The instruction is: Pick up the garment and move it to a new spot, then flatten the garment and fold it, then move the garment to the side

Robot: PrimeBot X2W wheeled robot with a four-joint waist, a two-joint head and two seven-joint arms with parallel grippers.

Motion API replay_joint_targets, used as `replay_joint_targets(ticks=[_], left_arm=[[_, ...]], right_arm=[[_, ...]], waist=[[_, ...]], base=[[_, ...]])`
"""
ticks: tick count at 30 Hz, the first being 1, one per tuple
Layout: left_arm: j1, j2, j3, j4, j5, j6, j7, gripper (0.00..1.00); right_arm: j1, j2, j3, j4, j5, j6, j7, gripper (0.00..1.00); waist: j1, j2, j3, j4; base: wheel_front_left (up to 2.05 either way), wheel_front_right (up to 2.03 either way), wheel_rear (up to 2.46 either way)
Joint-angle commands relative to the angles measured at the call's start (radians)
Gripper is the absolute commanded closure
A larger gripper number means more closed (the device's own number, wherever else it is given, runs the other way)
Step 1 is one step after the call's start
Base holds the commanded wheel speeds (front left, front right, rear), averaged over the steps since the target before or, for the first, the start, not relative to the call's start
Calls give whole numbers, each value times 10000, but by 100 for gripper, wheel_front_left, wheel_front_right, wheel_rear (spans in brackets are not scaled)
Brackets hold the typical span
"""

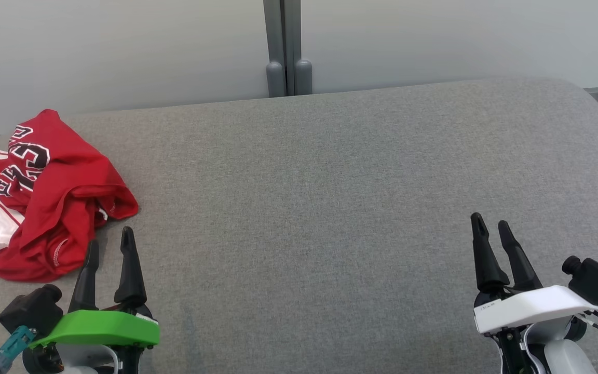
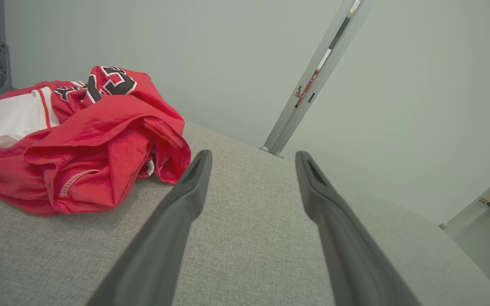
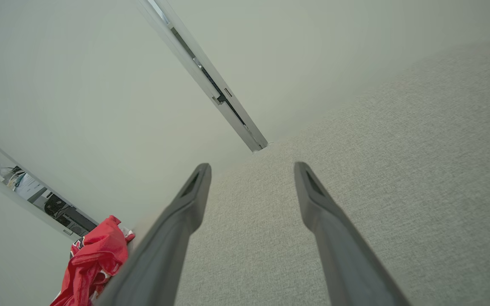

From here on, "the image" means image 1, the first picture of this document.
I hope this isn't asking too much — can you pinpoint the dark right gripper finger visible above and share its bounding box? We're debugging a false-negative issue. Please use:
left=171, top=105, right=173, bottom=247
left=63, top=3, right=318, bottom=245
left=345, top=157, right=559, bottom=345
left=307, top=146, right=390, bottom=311
left=497, top=220, right=543, bottom=292
left=470, top=212, right=511, bottom=292

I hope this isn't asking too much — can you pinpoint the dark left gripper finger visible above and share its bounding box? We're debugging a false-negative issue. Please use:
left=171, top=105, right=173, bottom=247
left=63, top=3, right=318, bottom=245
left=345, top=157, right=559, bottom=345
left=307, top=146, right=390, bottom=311
left=114, top=226, right=147, bottom=307
left=68, top=239, right=101, bottom=313

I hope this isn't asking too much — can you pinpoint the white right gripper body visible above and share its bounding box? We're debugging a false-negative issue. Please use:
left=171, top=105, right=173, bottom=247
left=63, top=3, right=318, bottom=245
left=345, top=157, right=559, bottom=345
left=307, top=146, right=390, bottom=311
left=474, top=285, right=598, bottom=343

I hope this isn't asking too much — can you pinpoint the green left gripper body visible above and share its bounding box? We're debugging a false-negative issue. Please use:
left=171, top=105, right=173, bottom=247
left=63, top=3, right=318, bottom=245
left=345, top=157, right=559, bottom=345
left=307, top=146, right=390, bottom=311
left=23, top=305, right=161, bottom=374

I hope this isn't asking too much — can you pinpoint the red shorts white trim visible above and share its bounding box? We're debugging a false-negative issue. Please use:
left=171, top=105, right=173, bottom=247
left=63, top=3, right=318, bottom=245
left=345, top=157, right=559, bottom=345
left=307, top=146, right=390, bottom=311
left=0, top=179, right=140, bottom=283

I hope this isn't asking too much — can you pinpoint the red basketball jersey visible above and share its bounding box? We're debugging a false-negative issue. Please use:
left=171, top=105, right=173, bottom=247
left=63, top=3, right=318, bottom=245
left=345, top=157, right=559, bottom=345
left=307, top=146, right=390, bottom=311
left=0, top=109, right=140, bottom=256

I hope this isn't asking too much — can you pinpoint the grey partition post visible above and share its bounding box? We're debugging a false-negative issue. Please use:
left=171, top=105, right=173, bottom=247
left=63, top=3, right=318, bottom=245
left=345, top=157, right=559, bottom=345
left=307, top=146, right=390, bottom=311
left=284, top=0, right=314, bottom=96
left=263, top=0, right=287, bottom=98

